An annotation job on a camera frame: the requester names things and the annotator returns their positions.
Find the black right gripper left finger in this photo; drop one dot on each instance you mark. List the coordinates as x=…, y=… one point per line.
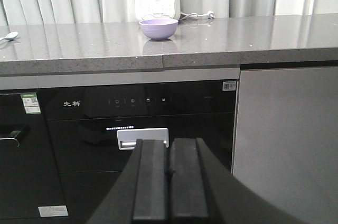
x=140, y=194

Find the black glass built-in dishwasher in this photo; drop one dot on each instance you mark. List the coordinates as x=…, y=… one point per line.
x=93, y=129

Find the light blue plastic spoon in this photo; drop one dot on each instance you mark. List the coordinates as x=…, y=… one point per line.
x=9, y=37

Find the grey cabinet door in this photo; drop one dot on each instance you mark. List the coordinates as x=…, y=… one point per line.
x=286, y=139

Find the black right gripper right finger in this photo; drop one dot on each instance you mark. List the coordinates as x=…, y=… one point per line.
x=204, y=191

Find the black built-in appliance left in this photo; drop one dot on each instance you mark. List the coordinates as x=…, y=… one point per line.
x=31, y=190

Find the purple plastic bowl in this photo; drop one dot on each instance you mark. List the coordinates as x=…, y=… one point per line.
x=159, y=29

